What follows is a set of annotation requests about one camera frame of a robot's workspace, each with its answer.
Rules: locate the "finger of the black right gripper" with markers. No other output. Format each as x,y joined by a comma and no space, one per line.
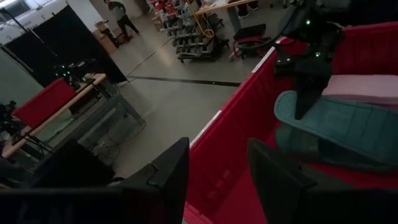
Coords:
308,93

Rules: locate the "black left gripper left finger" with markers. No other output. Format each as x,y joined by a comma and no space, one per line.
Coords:
140,202

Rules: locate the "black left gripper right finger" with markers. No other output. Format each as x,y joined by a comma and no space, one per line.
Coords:
286,193

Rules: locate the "green foam slide sandal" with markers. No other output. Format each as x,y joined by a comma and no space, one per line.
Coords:
348,124
295,143

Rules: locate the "pink foam slide sandal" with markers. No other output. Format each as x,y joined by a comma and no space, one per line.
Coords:
363,88

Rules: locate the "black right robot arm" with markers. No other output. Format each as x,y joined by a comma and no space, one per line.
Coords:
314,12

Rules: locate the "red ribbed plastic bin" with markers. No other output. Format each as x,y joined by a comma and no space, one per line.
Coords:
230,140

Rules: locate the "grey bin rack cart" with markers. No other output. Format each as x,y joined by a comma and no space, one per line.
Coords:
192,37

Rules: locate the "wooden work table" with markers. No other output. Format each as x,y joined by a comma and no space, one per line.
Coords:
224,4

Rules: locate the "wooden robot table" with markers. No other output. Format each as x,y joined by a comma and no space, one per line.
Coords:
62,112

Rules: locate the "brown cardboard box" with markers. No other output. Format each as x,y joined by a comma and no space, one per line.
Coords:
105,40

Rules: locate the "black curtain panel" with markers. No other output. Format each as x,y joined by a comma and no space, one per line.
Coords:
68,40

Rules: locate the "standing person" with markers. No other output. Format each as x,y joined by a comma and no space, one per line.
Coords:
119,15

